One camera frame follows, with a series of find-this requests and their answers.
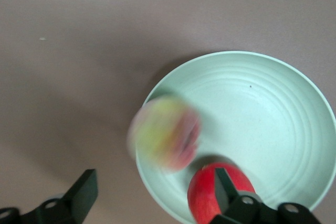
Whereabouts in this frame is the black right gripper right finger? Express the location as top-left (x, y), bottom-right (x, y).
top-left (214, 167), bottom-right (322, 224)

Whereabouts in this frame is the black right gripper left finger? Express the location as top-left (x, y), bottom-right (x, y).
top-left (0, 168), bottom-right (99, 224)

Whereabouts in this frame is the red apple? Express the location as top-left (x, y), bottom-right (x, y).
top-left (187, 162), bottom-right (257, 224)

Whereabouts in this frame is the yellow pink peach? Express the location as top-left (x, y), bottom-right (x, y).
top-left (127, 95), bottom-right (202, 174)

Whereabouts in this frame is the pale green round plate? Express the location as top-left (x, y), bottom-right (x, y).
top-left (135, 50), bottom-right (336, 224)

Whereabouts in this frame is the brown table cloth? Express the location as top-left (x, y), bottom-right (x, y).
top-left (0, 0), bottom-right (336, 224)

